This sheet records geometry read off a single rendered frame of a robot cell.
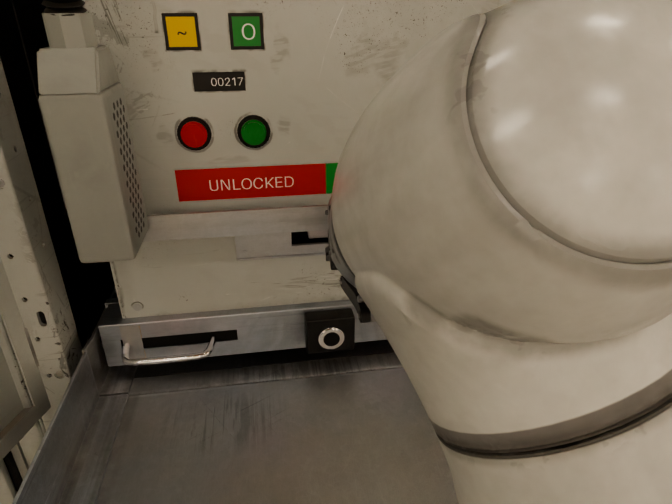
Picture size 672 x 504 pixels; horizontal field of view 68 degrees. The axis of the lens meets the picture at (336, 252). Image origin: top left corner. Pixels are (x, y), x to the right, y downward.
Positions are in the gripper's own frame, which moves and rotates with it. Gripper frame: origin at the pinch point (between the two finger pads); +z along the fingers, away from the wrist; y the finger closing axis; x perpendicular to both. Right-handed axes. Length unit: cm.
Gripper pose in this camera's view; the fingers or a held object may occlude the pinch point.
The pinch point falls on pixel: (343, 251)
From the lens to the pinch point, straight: 51.3
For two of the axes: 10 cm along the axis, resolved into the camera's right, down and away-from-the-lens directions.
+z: -1.4, 0.7, 9.9
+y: 0.8, 10.0, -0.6
